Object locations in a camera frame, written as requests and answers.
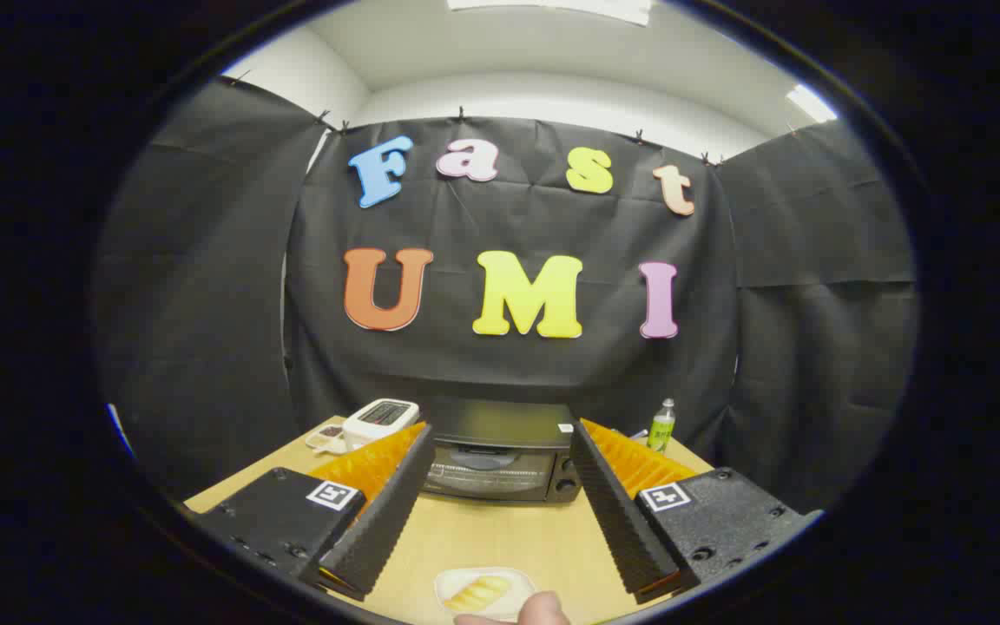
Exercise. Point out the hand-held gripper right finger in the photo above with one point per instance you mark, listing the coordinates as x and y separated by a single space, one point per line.
613 512

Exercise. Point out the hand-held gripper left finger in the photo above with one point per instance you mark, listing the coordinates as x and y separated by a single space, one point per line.
387 512

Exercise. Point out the golden bread roll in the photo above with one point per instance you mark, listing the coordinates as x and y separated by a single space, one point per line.
476 595

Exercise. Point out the black toaster oven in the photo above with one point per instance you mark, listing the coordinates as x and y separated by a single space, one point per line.
500 425

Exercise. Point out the white pop-up toaster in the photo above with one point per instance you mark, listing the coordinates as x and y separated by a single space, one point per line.
380 417

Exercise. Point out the green drink bottle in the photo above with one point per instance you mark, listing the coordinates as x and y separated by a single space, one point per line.
661 430

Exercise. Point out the white oval plate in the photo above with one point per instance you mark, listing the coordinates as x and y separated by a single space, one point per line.
522 583

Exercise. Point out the ceiling light panel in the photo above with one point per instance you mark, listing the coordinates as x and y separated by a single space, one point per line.
552 7
811 104

